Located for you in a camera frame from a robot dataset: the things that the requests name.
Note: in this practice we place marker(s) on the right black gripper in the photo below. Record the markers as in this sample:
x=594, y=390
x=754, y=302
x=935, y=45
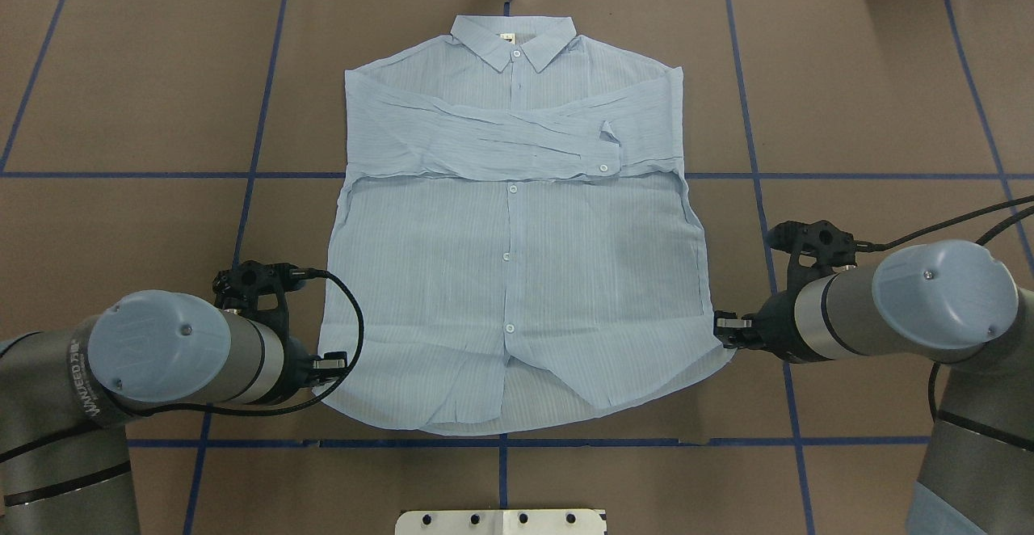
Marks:
x=775, y=324

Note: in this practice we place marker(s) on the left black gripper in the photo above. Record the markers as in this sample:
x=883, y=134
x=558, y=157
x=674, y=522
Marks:
x=297, y=361

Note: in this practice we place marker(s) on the light blue striped shirt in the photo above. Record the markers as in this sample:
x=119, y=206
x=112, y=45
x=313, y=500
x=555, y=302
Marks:
x=516, y=225

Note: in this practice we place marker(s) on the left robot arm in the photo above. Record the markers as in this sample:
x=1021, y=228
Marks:
x=67, y=397

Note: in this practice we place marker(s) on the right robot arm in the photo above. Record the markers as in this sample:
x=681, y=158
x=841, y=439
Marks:
x=953, y=303

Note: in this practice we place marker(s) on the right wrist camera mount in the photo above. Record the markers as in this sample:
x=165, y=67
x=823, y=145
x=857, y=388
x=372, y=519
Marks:
x=816, y=249

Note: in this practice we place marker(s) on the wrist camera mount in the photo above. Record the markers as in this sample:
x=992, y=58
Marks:
x=258, y=291
x=816, y=249

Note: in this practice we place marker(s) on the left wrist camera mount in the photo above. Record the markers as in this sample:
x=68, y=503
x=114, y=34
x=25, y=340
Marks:
x=258, y=291

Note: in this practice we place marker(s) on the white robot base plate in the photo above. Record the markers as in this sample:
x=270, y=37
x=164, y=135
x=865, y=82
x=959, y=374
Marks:
x=504, y=521

